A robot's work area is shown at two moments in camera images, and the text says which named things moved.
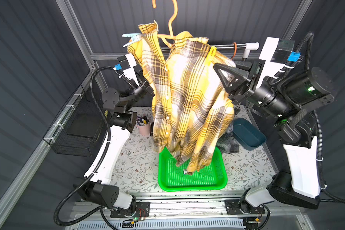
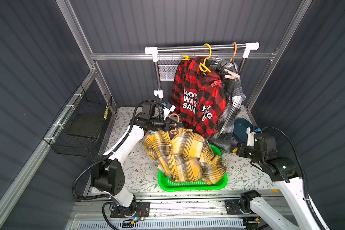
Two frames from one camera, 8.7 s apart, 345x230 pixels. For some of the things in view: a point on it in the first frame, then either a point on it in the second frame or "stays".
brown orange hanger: (233, 56) stays
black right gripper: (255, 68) to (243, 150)
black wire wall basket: (77, 130) stays
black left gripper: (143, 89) to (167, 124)
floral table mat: (138, 171) stays
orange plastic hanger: (171, 36) to (173, 131)
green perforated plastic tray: (171, 178) stays
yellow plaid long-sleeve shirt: (192, 118) to (185, 155)
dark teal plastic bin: (246, 134) stays
